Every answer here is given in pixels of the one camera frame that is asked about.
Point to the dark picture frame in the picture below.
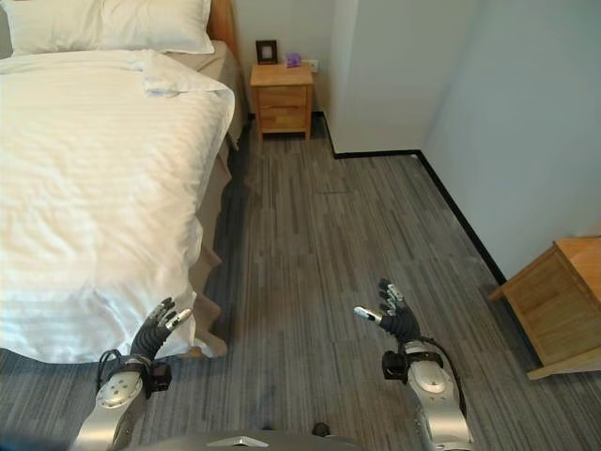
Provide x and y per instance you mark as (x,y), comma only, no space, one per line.
(266,51)

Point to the white wall socket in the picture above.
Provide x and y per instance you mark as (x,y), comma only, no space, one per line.
(313,65)

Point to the white pillow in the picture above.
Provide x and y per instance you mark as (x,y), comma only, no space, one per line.
(157,23)
(49,23)

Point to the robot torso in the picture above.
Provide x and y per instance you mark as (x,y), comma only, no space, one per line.
(239,439)

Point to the wooden headboard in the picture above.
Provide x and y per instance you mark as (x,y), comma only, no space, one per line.
(224,28)

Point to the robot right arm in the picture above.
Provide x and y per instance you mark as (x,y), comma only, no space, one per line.
(432,390)

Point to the black baseboard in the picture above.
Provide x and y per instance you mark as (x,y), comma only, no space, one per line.
(422,188)

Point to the small purple object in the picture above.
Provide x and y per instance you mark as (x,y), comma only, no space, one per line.
(293,60)

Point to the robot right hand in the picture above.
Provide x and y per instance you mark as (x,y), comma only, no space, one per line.
(398,321)

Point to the wooden cabinet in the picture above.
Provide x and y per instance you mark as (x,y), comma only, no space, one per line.
(559,300)

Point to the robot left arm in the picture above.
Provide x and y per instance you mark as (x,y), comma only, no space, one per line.
(115,399)

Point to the white striped duvet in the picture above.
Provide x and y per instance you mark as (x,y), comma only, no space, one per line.
(94,188)

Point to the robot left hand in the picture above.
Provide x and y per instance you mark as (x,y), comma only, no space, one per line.
(151,331)

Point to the wooden nightstand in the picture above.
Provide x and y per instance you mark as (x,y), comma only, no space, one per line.
(282,98)

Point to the beige bed sheet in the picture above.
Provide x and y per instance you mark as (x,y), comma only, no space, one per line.
(224,94)

